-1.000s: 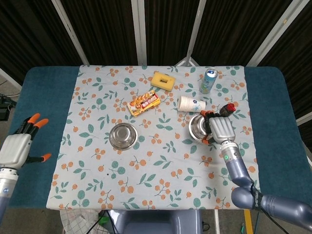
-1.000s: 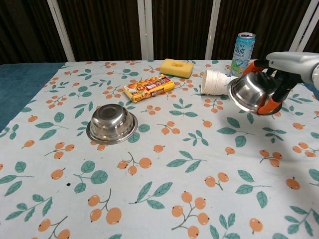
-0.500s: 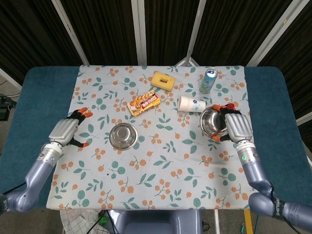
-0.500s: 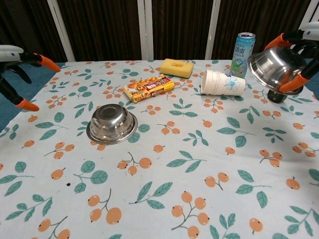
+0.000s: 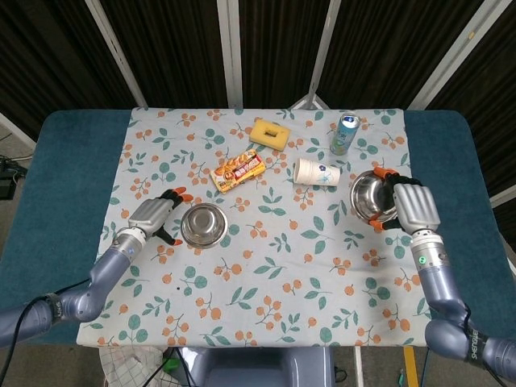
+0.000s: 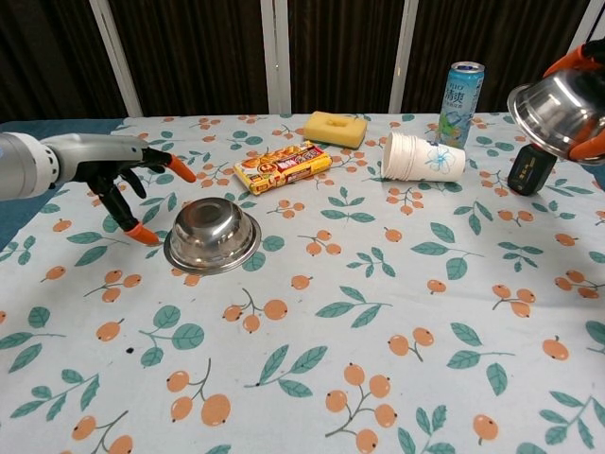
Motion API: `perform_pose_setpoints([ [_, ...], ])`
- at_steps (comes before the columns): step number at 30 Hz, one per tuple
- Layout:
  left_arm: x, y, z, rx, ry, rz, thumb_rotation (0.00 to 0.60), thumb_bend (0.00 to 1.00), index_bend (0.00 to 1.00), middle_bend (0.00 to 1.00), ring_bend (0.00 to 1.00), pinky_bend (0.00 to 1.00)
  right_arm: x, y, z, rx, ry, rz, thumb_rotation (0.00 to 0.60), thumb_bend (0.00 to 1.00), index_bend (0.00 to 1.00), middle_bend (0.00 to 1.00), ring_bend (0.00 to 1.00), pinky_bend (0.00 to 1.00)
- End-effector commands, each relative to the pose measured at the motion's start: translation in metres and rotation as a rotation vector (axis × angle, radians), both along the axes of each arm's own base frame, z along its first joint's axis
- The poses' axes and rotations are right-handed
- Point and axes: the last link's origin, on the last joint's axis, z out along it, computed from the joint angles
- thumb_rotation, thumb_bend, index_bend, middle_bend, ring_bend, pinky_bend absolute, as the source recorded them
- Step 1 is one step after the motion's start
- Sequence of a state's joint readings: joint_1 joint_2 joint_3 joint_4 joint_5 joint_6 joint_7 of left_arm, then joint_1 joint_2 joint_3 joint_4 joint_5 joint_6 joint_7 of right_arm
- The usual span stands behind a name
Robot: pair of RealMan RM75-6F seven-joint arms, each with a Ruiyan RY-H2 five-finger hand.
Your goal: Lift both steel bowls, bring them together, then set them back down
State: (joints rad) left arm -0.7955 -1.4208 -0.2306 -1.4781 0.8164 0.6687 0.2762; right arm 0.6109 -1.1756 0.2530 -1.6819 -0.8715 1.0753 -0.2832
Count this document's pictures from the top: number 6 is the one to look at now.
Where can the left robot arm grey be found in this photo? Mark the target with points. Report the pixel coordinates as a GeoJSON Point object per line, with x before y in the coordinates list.
{"type": "Point", "coordinates": [23, 165]}

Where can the yellow snack package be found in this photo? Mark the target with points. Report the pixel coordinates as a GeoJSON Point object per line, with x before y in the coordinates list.
{"type": "Point", "coordinates": [281, 168]}

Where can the light blue drink can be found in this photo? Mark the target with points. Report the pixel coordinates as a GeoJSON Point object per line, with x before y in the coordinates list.
{"type": "Point", "coordinates": [461, 104]}

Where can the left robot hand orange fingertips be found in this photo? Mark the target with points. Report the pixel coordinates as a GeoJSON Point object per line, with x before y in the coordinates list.
{"type": "Point", "coordinates": [104, 153]}

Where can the floral tablecloth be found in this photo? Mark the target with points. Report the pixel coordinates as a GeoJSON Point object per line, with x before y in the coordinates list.
{"type": "Point", "coordinates": [302, 307]}

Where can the yellow sponge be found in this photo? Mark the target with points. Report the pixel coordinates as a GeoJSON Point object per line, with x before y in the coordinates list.
{"type": "Point", "coordinates": [335, 128]}

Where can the white partition frame post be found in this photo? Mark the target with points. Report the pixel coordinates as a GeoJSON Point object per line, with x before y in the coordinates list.
{"type": "Point", "coordinates": [404, 57]}
{"type": "Point", "coordinates": [115, 57]}
{"type": "Point", "coordinates": [275, 57]}

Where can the black bottle red cap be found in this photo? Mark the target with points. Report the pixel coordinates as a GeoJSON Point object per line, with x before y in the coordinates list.
{"type": "Point", "coordinates": [529, 172]}

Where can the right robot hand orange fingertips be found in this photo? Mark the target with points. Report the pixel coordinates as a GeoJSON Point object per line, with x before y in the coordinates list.
{"type": "Point", "coordinates": [565, 62]}

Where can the steel bowl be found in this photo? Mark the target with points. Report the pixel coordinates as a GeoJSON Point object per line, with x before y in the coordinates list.
{"type": "Point", "coordinates": [555, 113]}
{"type": "Point", "coordinates": [210, 236]}

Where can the stacked white paper cups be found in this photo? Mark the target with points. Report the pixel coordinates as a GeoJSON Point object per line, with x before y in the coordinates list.
{"type": "Point", "coordinates": [420, 158]}

